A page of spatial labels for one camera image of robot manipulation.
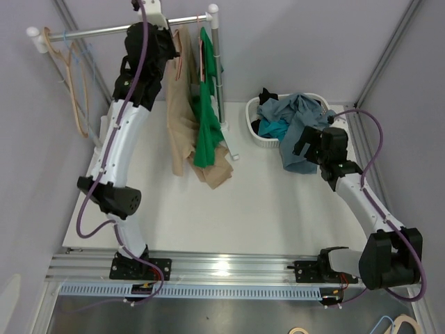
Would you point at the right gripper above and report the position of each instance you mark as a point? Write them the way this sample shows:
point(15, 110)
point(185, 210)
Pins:
point(311, 136)

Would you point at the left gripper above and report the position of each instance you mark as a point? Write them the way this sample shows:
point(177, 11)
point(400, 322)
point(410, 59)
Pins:
point(167, 35)

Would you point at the pink wire hanger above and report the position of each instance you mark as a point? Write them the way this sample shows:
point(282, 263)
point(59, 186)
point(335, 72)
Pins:
point(202, 50)
point(181, 54)

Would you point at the grey blue t shirt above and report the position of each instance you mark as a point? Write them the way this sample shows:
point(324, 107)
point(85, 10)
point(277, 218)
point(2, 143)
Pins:
point(298, 110)

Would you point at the beige t shirt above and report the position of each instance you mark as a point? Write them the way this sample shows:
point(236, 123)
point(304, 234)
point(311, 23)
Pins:
point(182, 125)

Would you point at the teal t shirt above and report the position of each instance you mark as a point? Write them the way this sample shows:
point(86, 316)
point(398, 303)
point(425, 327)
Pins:
point(276, 130)

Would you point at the light blue wire hanger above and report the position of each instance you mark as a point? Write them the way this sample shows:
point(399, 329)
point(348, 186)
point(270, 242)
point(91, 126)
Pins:
point(88, 58)

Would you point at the beige wooden hanger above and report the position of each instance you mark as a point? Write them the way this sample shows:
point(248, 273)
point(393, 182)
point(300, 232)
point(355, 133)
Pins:
point(76, 80)

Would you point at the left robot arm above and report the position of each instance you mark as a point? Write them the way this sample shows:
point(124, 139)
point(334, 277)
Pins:
point(109, 200)

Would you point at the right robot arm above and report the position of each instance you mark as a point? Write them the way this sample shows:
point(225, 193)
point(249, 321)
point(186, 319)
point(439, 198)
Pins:
point(392, 254)

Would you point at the green t shirt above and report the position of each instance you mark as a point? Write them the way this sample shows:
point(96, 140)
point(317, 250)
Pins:
point(209, 132)

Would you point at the spare blue hanger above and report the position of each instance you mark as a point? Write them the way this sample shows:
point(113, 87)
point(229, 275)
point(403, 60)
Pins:
point(384, 320)

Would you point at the black garment in basket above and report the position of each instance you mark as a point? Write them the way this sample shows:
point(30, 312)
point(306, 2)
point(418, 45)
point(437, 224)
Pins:
point(264, 96)

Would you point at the white plastic laundry basket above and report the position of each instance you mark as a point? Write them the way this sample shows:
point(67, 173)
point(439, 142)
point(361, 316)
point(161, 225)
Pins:
point(253, 120)

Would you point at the white metal clothes rack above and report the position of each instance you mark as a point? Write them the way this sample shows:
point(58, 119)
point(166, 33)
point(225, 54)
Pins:
point(211, 16)

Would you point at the tape roll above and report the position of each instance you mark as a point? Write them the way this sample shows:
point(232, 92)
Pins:
point(298, 330)

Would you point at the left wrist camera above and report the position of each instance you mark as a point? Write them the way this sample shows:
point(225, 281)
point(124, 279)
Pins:
point(152, 11)

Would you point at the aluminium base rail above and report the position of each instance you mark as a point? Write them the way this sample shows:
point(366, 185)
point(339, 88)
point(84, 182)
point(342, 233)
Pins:
point(94, 265)

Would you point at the slotted cable duct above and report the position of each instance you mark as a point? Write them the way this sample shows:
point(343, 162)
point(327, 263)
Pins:
point(129, 290)

